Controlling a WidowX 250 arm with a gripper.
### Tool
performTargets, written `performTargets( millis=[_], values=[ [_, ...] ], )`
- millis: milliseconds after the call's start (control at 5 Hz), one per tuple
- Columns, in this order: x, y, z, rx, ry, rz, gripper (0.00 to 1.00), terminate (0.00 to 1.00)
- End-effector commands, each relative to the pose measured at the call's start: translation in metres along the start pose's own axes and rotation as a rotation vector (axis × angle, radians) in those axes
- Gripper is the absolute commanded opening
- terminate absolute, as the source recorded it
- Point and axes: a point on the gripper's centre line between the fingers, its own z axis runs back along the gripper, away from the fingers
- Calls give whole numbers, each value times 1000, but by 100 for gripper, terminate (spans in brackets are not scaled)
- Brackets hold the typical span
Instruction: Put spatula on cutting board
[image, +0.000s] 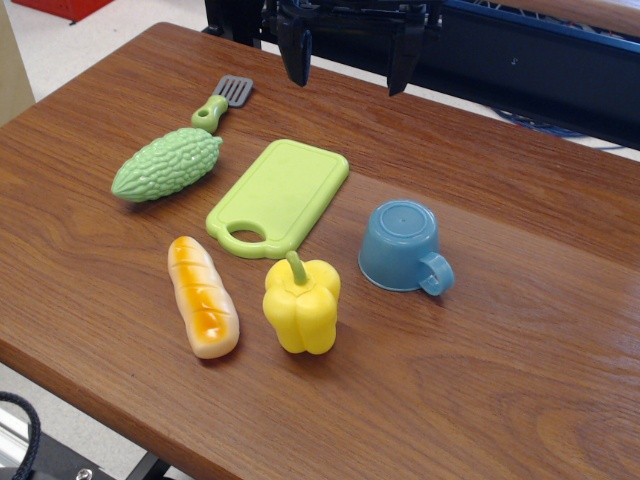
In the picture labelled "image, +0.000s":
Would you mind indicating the black table leg bracket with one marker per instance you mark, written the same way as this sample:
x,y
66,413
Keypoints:
x,y
53,460

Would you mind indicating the green toy bitter gourd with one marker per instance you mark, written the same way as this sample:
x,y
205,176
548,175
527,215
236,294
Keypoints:
x,y
167,165

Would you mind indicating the toy spatula green handle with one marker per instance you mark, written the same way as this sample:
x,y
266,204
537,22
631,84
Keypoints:
x,y
231,92

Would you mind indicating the beige cabinet side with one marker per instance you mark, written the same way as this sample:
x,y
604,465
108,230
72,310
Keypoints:
x,y
16,92

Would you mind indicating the dark blue metal beam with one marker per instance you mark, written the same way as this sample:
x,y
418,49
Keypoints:
x,y
572,64

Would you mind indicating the toy bread baguette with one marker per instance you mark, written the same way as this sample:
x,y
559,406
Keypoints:
x,y
209,314

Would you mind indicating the light green cutting board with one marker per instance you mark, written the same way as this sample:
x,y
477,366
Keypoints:
x,y
277,201

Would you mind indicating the red box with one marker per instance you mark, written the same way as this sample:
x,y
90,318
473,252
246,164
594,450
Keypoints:
x,y
73,10

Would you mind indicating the yellow toy bell pepper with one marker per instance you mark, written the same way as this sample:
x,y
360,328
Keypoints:
x,y
301,304

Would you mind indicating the blue toy cup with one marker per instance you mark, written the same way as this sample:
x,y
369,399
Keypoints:
x,y
400,250

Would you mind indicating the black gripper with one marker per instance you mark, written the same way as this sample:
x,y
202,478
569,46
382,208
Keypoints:
x,y
407,20

